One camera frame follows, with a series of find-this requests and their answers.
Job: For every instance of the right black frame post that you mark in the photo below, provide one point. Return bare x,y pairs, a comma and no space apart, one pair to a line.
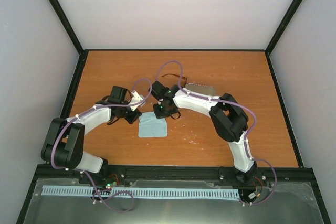
293,7

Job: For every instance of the light blue cleaning cloth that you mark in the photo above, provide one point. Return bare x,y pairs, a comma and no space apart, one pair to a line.
150,126

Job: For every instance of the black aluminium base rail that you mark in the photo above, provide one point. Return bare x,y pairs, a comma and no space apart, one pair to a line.
224,176

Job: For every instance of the light blue slotted cable duct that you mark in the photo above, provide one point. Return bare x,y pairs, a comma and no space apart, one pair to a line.
143,193

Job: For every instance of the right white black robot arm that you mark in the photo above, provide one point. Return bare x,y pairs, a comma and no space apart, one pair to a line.
228,118

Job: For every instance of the flag pattern sunglasses case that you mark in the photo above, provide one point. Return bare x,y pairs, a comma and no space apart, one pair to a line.
200,88

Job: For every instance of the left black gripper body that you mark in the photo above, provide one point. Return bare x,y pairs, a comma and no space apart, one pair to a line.
130,119

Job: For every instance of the black frame post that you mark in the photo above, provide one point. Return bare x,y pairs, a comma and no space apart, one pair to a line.
293,7
67,26

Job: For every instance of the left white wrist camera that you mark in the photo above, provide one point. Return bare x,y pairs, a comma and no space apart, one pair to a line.
137,100

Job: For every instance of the left black frame post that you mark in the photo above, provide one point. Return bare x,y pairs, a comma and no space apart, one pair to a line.
67,26

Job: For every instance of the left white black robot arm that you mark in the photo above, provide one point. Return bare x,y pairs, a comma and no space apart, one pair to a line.
64,143

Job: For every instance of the left green controller board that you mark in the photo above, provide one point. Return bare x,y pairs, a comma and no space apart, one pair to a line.
110,185

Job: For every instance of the brown sunglasses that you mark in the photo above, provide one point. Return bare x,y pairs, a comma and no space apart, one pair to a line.
177,77

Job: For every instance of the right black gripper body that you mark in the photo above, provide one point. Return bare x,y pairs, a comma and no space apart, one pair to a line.
164,112

